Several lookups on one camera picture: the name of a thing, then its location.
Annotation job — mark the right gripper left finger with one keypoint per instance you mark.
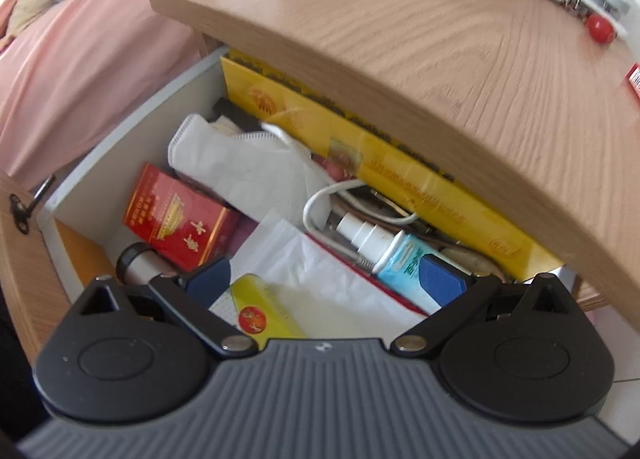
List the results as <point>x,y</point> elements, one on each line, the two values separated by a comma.
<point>188,297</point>

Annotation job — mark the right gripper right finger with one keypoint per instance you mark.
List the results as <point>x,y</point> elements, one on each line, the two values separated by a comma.
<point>438,328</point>

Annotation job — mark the yellow white medicine box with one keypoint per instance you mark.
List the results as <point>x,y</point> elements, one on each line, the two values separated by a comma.
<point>252,306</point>

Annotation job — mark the wooden drawer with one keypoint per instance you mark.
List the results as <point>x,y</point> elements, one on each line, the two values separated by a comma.
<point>83,221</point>

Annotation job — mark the drawer key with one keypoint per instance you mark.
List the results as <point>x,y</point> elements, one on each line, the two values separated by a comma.
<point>21,212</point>

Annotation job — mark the white spray bottle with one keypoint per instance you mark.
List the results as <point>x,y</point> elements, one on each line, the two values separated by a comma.
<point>390,248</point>

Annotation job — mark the silver black cylinder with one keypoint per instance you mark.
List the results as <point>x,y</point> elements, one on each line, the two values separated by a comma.
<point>139,263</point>

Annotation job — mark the red cigarette box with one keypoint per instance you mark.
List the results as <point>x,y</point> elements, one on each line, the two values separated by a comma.
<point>183,225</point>

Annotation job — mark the long yellow box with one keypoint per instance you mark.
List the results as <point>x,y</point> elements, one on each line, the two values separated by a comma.
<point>383,163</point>

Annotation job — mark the white face mask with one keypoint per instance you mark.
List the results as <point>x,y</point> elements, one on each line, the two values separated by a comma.
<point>258,173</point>

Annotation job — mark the small red white box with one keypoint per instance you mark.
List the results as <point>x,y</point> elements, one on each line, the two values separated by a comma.
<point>633,79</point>

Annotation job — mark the red ball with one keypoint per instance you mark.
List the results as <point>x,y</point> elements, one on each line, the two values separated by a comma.
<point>600,29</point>

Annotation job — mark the pink bed sheet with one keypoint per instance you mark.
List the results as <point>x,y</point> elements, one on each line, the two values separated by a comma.
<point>76,72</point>

